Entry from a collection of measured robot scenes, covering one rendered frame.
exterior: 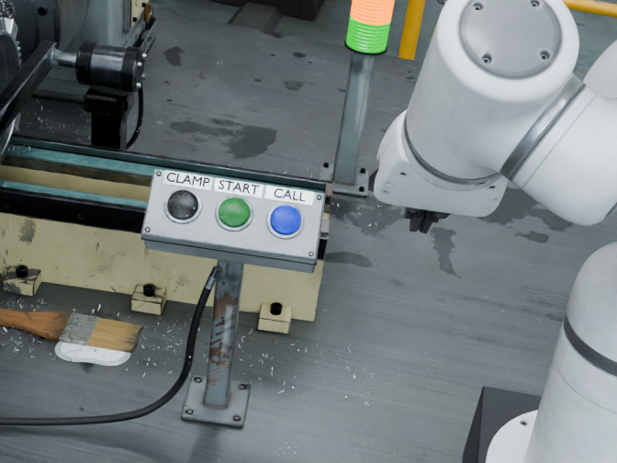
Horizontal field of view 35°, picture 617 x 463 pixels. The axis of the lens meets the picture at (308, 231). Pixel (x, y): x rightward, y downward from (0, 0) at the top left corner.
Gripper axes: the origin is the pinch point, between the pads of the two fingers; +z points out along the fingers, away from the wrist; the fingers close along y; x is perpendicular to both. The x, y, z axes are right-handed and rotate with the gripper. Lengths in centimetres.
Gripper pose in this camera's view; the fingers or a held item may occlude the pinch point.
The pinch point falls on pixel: (422, 209)
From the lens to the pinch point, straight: 87.5
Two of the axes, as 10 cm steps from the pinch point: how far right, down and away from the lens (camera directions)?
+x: -1.4, 9.4, -3.1
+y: -9.9, -1.5, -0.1
